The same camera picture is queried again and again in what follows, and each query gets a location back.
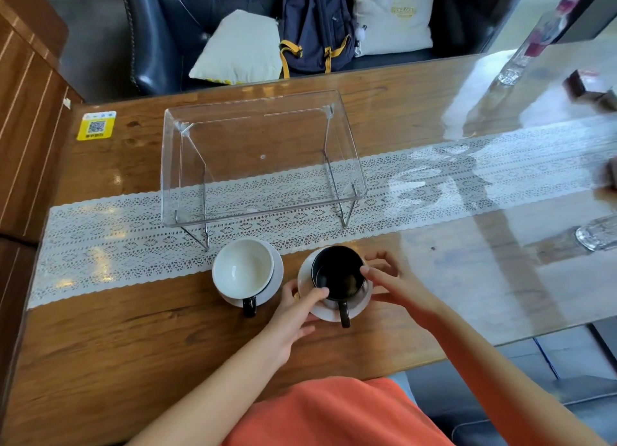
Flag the person's left hand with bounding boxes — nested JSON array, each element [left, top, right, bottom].
[[260, 280, 331, 364]]

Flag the person's right hand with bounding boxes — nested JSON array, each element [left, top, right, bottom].
[[360, 250, 450, 332]]

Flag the white saucer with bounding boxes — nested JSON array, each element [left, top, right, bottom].
[[297, 248, 374, 323], [215, 240, 284, 310]]

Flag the black coffee cup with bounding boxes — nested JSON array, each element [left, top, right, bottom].
[[311, 245, 368, 329]]

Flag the person's left forearm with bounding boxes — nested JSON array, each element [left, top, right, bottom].
[[124, 332, 291, 446]]

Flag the person's right forearm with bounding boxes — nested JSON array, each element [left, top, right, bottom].
[[424, 304, 610, 446]]

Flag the light blue trousers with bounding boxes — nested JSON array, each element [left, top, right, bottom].
[[388, 372, 419, 407]]

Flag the orange shirt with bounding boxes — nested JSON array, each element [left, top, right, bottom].
[[221, 376, 455, 446]]

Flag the clear acrylic riser shelf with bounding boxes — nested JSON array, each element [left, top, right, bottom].
[[160, 90, 368, 252]]

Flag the white lace table runner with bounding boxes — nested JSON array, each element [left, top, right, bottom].
[[26, 113, 617, 311]]

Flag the clear drinking glass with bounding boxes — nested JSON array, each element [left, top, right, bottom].
[[575, 213, 617, 253]]

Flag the grey upholstered seat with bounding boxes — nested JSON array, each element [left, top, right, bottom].
[[428, 375, 617, 446]]

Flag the white cushion with yellow print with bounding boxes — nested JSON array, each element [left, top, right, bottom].
[[353, 0, 439, 57]]

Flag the plain white cushion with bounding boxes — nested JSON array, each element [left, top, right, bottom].
[[188, 9, 285, 85]]

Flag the dark wooden holder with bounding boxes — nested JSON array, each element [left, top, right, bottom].
[[563, 69, 617, 112]]

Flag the glass bottle with pink flowers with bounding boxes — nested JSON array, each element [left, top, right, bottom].
[[496, 0, 585, 86]]

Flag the yellow square sticker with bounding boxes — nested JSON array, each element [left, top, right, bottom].
[[76, 111, 118, 142]]

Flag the dark blue leather sofa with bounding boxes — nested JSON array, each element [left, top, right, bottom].
[[118, 0, 534, 98]]

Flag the wooden slatted partition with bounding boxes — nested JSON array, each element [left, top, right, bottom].
[[0, 0, 85, 413]]

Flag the white cup with black handle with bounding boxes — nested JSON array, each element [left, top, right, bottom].
[[211, 238, 275, 318]]

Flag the navy backpack with yellow straps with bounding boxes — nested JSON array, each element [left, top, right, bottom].
[[278, 0, 360, 79]]

